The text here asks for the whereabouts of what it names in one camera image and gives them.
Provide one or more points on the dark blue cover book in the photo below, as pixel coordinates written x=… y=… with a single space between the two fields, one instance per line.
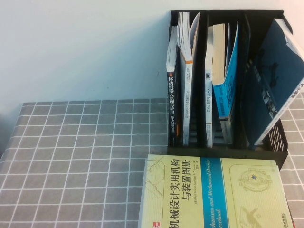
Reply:
x=273 y=71

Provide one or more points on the thin white spine book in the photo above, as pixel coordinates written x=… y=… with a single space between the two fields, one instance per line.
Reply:
x=209 y=107

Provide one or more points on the black spine robotics book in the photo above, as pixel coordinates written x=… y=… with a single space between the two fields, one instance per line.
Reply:
x=171 y=95

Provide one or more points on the black plastic book stand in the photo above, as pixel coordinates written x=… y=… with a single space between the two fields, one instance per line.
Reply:
x=190 y=150

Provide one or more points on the blue and grey Billion Dollar book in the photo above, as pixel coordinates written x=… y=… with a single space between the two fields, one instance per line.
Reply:
x=218 y=59

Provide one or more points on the grey checked tablecloth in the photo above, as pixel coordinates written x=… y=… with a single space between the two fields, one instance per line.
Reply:
x=83 y=142

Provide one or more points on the white spine orange band book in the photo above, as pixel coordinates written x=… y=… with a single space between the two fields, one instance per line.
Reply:
x=186 y=95

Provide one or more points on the yellow mechanical devices book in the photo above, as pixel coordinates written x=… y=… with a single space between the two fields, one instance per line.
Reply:
x=190 y=190

